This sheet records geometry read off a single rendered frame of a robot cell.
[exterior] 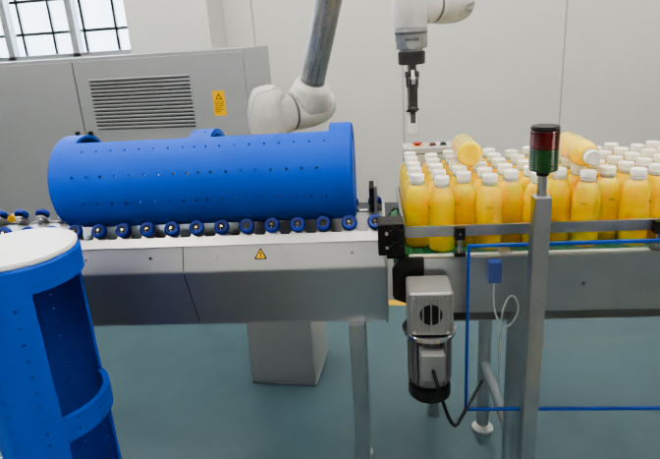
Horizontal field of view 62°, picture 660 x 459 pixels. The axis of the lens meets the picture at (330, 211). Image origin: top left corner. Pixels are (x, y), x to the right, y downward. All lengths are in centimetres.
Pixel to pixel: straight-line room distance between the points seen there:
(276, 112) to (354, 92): 222
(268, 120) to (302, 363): 106
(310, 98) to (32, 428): 148
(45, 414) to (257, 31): 351
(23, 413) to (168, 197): 64
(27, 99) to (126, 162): 234
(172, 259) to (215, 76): 179
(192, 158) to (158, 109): 190
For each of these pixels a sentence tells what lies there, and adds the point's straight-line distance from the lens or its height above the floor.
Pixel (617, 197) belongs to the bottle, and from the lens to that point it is 163.
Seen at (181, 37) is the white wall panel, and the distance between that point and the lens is 443.
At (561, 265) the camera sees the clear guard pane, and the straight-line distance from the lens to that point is 151.
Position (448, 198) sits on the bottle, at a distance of 147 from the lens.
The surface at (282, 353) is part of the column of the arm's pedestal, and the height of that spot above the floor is 16.
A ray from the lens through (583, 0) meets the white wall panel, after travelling 443.
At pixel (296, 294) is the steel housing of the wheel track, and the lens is 167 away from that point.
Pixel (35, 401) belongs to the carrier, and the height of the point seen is 69.
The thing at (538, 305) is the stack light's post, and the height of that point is 83.
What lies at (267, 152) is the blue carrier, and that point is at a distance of 153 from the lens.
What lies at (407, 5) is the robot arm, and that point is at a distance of 156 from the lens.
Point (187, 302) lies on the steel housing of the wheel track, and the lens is 177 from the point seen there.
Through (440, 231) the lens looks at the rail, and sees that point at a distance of 148.
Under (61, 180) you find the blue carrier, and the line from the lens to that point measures 173.
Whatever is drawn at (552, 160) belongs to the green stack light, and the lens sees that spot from 129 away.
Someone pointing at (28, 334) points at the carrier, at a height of 87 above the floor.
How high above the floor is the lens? 147
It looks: 18 degrees down
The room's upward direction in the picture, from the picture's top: 4 degrees counter-clockwise
